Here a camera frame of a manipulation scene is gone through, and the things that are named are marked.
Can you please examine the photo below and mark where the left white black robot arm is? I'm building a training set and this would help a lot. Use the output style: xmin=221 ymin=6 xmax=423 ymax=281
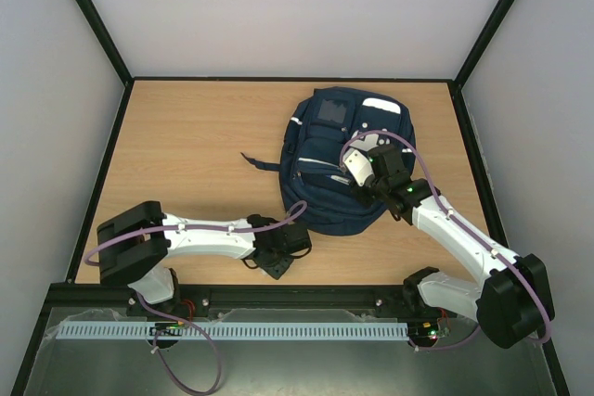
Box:
xmin=84 ymin=200 xmax=312 ymax=304

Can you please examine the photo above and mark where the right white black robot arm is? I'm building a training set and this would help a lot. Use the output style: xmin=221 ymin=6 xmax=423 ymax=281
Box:
xmin=342 ymin=145 xmax=554 ymax=349

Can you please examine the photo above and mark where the light blue slotted cable duct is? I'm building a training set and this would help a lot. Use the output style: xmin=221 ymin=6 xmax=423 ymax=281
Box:
xmin=56 ymin=321 xmax=408 ymax=341

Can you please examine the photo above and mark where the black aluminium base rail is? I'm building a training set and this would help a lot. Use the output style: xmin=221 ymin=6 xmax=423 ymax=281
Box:
xmin=45 ymin=282 xmax=539 ymax=321

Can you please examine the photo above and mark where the purple capped marker pen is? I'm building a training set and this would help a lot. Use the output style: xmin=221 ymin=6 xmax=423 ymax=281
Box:
xmin=325 ymin=174 xmax=350 ymax=185

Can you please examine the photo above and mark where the black frame post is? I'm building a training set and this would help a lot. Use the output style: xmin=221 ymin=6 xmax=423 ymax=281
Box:
xmin=454 ymin=0 xmax=516 ymax=90
xmin=74 ymin=0 xmax=133 ymax=85

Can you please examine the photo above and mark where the black frame post right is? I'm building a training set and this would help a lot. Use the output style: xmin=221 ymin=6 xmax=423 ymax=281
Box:
xmin=454 ymin=0 xmax=516 ymax=90

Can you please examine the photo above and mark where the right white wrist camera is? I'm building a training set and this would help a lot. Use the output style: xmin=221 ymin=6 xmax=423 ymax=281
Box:
xmin=342 ymin=147 xmax=374 ymax=186

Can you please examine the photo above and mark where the black frame post left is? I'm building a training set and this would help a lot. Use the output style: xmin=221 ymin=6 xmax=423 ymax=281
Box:
xmin=74 ymin=0 xmax=133 ymax=85

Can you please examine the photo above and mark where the navy blue student backpack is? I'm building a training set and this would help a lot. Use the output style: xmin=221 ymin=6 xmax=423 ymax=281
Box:
xmin=245 ymin=86 xmax=416 ymax=236

